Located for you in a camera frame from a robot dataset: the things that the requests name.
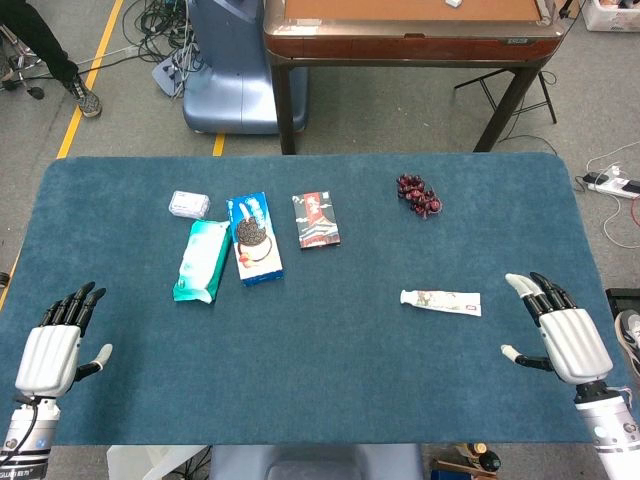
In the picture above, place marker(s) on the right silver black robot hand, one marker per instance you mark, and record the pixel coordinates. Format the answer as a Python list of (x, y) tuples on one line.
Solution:
[(575, 340)]

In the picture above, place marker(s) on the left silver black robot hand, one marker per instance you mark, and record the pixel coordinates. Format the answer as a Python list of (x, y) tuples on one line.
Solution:
[(47, 355)]

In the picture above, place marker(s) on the white floral toothpaste tube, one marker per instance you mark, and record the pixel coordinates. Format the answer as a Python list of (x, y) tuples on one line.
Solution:
[(445, 302)]

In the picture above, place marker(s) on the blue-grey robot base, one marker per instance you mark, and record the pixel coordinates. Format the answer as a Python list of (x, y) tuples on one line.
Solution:
[(235, 75)]

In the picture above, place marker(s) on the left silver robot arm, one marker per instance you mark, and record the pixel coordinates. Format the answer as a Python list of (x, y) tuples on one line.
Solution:
[(25, 440)]

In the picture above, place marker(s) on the grey sneaker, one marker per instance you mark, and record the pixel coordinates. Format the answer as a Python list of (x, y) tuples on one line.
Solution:
[(630, 340)]

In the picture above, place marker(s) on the dark glass bottle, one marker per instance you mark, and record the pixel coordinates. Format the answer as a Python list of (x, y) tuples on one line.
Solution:
[(487, 457)]

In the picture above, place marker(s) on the white power strip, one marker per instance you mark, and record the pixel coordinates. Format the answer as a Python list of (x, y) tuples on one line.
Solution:
[(612, 185)]

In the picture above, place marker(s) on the green wet wipes pack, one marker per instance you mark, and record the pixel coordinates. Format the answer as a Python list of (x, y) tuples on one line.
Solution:
[(200, 262)]

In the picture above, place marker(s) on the small white tissue pack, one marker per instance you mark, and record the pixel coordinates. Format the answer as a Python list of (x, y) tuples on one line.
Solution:
[(189, 204)]

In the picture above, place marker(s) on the dark red grape bunch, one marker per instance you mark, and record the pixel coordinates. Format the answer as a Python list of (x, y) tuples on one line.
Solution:
[(417, 195)]

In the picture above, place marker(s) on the blue oreo cookie box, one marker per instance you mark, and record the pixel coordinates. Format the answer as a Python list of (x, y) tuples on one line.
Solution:
[(255, 240)]

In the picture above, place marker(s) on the blue felt table cover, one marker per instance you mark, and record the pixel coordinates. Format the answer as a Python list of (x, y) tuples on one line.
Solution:
[(320, 375)]

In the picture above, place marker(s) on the dark box with palace print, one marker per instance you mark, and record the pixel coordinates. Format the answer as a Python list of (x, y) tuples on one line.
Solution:
[(316, 220)]

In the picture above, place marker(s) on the blue-grey own robot torso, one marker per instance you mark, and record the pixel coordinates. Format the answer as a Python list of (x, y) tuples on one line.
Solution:
[(315, 462)]

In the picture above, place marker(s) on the person in black trousers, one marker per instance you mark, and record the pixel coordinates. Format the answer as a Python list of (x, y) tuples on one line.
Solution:
[(45, 45)]

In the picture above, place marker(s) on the white storage basket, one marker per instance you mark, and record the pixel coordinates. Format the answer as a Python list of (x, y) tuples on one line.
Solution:
[(612, 15)]

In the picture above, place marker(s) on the brown mahjong table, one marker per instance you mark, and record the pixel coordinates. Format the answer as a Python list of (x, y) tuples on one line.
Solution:
[(410, 45)]

